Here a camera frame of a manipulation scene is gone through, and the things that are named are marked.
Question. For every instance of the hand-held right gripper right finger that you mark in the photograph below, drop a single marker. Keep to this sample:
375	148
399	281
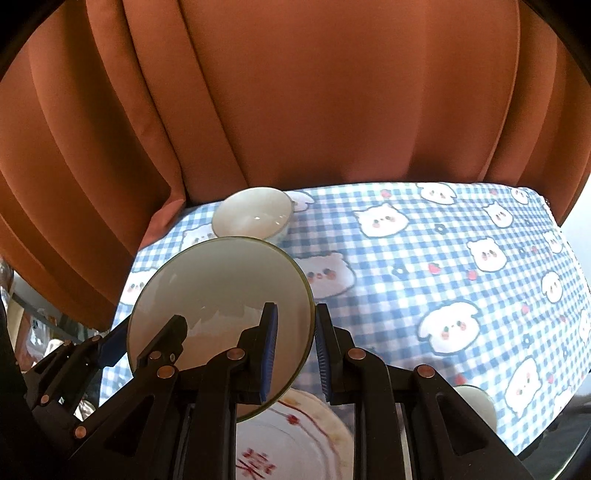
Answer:
324	355

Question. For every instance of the green floral white bowl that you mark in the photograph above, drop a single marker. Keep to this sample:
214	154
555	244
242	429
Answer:
207	286
478	406
249	214

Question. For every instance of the blue checked printed tablecloth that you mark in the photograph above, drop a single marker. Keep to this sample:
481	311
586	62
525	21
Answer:
392	286

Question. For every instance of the orange curtain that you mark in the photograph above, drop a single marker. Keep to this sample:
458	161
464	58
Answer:
295	92

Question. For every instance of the red-rimmed white plate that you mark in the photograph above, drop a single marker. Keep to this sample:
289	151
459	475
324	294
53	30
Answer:
277	443

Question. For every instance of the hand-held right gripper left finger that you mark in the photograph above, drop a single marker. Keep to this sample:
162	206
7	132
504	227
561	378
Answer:
268	355

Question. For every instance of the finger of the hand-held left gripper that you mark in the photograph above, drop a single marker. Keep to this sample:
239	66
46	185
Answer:
168	337
111	348

